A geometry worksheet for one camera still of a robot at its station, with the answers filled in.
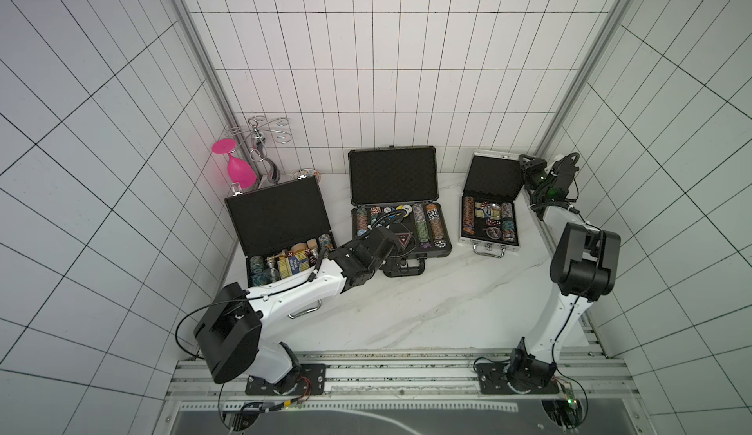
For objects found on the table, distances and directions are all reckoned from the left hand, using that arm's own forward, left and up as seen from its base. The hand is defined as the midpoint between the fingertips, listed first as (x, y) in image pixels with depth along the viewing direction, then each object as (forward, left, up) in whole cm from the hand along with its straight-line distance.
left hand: (378, 251), depth 84 cm
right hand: (+30, -48, +13) cm, 59 cm away
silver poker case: (+23, -42, -10) cm, 49 cm away
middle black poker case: (+29, -7, -4) cm, 30 cm away
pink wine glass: (+27, +47, +6) cm, 55 cm away
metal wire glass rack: (+35, +39, +19) cm, 56 cm away
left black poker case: (+11, +32, -5) cm, 34 cm away
